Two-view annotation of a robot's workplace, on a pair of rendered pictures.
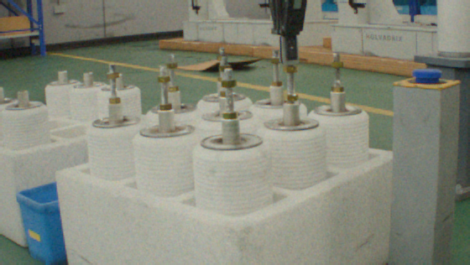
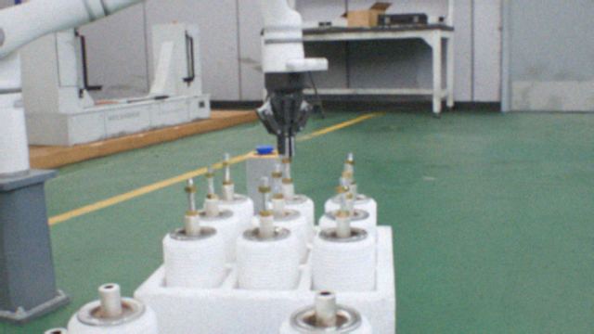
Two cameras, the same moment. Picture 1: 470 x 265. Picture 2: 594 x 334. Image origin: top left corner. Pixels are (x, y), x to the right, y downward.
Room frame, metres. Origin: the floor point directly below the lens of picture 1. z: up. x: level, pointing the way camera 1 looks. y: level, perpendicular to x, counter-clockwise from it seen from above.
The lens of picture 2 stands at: (1.46, 0.89, 0.52)
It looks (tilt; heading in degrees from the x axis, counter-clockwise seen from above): 10 degrees down; 235
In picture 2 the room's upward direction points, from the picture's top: 2 degrees counter-clockwise
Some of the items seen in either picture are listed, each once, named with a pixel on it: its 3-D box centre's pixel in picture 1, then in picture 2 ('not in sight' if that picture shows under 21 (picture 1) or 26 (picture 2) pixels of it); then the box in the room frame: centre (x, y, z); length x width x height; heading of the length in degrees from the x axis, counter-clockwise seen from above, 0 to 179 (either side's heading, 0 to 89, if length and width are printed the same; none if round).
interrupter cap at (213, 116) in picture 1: (227, 116); (278, 215); (0.88, 0.01, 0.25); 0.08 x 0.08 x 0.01
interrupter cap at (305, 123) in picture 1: (291, 124); (288, 199); (0.80, -0.08, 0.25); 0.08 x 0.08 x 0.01
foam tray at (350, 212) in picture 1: (232, 219); (281, 302); (0.88, 0.01, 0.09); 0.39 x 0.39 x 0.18; 47
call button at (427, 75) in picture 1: (426, 77); (264, 150); (0.74, -0.25, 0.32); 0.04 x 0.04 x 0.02
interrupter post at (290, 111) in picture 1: (291, 115); (288, 193); (0.80, -0.08, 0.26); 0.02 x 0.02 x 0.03
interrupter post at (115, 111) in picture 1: (115, 114); (342, 226); (0.88, 0.18, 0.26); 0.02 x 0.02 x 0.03
